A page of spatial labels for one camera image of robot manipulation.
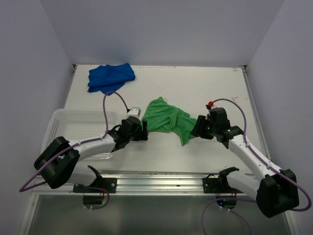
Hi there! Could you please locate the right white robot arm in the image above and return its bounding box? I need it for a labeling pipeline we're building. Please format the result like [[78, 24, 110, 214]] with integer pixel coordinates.
[[191, 105, 299, 218]]

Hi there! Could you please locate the clear plastic basket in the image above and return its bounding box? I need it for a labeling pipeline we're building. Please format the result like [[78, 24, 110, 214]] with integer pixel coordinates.
[[42, 109, 120, 162]]

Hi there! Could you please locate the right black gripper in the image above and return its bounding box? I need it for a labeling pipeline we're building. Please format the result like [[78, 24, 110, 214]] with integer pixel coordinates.
[[190, 115, 218, 140]]

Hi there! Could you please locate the blue microfiber towel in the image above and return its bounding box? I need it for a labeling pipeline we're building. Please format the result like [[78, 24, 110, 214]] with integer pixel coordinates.
[[88, 63, 135, 94]]

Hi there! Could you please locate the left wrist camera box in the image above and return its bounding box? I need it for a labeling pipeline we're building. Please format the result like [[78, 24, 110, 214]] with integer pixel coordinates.
[[126, 107, 141, 119]]

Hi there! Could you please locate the aluminium mounting rail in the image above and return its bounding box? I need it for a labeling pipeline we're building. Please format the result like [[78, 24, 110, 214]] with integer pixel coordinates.
[[31, 172, 260, 195]]

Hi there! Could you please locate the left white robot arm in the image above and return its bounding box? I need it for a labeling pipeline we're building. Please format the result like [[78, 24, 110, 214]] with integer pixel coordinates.
[[34, 117, 148, 192]]

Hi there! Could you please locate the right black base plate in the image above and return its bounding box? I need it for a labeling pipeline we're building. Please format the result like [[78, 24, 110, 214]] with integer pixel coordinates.
[[202, 178, 235, 194]]

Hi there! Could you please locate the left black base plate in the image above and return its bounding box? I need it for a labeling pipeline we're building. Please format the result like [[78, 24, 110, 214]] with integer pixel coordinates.
[[73, 178, 117, 193]]

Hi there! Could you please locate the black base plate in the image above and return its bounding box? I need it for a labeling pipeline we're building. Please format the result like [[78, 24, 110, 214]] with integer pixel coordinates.
[[73, 178, 117, 193], [202, 178, 235, 194]]

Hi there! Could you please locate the green microfiber towel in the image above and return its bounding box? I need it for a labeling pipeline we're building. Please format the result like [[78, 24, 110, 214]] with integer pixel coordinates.
[[142, 97, 197, 146]]

